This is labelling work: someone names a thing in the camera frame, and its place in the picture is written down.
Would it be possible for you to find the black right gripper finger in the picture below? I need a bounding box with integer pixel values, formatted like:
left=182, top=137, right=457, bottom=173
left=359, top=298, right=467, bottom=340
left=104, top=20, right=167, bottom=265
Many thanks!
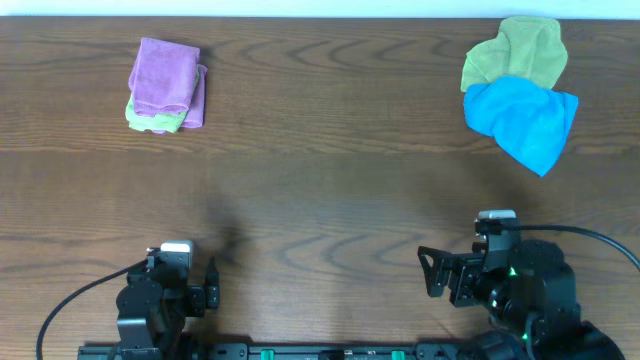
left=419, top=257, right=440, bottom=298
left=417, top=246, right=468, bottom=260

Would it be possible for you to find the purple microfiber cloth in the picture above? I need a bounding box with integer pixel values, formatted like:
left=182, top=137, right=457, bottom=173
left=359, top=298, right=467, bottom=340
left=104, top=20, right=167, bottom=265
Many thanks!
left=129, top=37, right=200, bottom=117

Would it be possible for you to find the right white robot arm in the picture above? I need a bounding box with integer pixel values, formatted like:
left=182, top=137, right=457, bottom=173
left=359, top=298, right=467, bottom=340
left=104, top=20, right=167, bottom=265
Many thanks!
left=417, top=240, right=624, bottom=360

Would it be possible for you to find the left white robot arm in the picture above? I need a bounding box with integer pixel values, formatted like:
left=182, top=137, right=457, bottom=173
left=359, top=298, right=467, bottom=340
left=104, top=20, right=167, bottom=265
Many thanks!
left=107, top=253, right=220, bottom=360

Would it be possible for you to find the blue microfiber cloth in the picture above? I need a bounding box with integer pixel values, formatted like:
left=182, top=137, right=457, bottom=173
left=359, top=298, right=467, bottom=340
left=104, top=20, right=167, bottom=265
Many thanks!
left=463, top=76, right=579, bottom=177

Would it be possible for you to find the folded purple cloth under green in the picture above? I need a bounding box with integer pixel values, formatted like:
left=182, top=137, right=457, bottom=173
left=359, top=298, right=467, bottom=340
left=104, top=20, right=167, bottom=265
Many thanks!
left=152, top=64, right=208, bottom=134

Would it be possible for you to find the crumpled green microfiber cloth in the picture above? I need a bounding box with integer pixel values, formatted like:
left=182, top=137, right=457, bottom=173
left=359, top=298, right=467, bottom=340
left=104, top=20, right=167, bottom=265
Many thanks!
left=460, top=16, right=568, bottom=92

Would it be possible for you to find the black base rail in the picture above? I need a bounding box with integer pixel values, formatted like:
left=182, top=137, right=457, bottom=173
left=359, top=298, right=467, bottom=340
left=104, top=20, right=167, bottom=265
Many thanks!
left=76, top=342, right=460, bottom=360

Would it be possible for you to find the left black cable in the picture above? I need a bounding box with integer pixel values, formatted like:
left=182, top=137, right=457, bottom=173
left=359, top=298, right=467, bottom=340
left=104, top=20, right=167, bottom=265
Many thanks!
left=35, top=259, right=151, bottom=360

